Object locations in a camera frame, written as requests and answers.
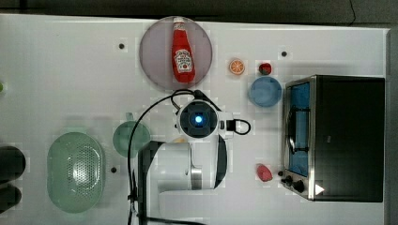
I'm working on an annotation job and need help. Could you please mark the yellow banana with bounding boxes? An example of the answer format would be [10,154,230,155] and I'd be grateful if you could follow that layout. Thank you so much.
[173,137,187,143]

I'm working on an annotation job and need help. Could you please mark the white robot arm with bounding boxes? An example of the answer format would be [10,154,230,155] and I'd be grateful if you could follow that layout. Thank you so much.
[136,99,234,225]

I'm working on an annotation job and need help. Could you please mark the black toaster oven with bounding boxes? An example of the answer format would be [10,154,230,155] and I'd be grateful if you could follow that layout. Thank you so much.
[282,75,386,203]

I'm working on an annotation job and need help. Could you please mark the red ketchup bottle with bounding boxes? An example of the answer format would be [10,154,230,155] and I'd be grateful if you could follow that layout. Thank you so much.
[172,17,195,83]

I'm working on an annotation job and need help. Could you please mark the orange slice toy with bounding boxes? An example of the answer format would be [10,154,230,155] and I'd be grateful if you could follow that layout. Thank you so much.
[229,59,245,75]

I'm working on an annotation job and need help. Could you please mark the blue bowl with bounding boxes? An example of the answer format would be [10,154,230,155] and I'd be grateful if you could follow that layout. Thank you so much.
[248,77,283,108]

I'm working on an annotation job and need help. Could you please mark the purple round plate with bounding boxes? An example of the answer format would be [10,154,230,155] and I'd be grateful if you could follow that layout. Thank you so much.
[139,16,212,91]

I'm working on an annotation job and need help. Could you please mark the small red strawberry toy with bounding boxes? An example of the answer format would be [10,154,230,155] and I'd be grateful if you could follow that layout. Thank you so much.
[258,63,272,75]

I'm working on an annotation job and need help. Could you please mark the pink red fruit toy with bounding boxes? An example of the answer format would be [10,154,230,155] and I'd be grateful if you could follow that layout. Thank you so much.
[256,164,273,182]

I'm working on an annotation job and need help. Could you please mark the green perforated colander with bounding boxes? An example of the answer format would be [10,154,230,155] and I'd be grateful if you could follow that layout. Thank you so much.
[47,132,105,214]

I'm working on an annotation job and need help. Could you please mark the black pot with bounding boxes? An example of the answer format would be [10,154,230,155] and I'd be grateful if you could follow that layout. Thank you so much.
[0,146,26,214]

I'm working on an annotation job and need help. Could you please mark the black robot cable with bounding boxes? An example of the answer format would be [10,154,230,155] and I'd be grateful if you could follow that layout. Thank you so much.
[126,88,252,225]

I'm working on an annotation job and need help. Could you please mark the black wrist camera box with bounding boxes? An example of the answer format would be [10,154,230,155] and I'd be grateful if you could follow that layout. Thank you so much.
[226,119,237,131]

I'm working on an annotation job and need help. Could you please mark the green cup with handle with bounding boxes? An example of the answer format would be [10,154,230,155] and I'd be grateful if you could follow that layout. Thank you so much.
[113,112,150,158]

